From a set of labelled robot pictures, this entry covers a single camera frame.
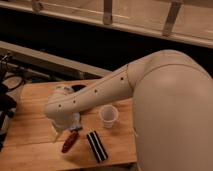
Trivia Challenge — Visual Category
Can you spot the metal railing frame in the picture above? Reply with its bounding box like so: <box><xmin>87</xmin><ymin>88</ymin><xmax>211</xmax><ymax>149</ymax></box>
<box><xmin>0</xmin><ymin>0</ymin><xmax>213</xmax><ymax>50</ymax></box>

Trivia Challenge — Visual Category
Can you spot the black white striped block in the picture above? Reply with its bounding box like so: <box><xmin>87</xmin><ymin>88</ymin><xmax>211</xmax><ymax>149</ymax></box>
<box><xmin>87</xmin><ymin>131</ymin><xmax>108</xmax><ymax>163</ymax></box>

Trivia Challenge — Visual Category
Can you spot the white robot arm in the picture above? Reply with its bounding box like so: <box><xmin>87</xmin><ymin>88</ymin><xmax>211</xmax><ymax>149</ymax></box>
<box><xmin>44</xmin><ymin>50</ymin><xmax>213</xmax><ymax>171</ymax></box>

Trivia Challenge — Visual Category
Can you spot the blue grey cloth piece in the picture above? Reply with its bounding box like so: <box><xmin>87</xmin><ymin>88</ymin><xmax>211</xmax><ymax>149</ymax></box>
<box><xmin>69</xmin><ymin>113</ymin><xmax>82</xmax><ymax>131</ymax></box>

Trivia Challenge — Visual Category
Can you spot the wooden table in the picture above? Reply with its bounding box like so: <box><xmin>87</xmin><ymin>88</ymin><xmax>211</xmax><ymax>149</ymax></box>
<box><xmin>0</xmin><ymin>82</ymin><xmax>136</xmax><ymax>171</ymax></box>

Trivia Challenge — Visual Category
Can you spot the black cables and equipment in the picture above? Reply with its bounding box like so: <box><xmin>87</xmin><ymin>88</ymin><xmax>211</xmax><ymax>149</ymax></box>
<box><xmin>0</xmin><ymin>53</ymin><xmax>26</xmax><ymax>153</ymax></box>

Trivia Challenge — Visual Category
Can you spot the translucent plastic cup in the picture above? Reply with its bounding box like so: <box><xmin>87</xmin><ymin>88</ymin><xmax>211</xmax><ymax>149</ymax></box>
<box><xmin>99</xmin><ymin>105</ymin><xmax>119</xmax><ymax>128</ymax></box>

